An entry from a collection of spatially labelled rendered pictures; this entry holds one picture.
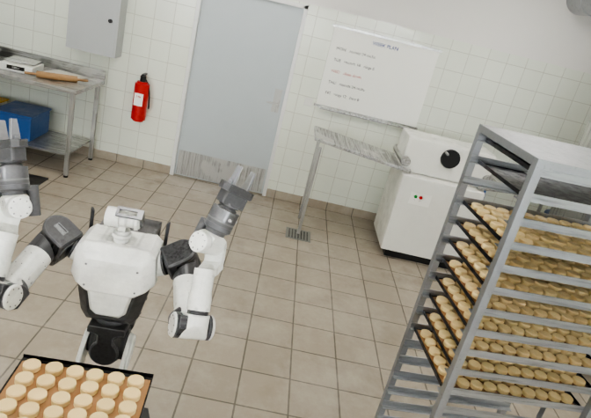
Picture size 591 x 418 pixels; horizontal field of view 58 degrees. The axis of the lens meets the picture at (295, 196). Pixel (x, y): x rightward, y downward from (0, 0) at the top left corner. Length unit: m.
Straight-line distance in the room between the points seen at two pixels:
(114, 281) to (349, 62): 4.25
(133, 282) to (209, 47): 4.20
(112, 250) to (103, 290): 0.14
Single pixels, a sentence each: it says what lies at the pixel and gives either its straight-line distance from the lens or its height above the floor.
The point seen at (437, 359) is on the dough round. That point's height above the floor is 0.88.
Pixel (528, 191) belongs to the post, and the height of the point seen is 1.71.
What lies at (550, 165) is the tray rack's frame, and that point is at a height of 1.80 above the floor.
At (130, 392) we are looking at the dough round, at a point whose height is 0.92.
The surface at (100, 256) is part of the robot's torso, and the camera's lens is 1.84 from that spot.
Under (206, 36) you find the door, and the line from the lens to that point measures 5.80.
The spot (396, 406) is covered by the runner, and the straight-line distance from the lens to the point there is 2.83.
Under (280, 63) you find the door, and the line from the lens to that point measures 5.73.
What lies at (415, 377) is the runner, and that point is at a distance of 2.74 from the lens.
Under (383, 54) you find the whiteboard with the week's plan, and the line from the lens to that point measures 5.71.
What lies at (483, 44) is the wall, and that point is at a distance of 5.93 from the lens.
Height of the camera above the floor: 2.10
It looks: 20 degrees down
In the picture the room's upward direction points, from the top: 14 degrees clockwise
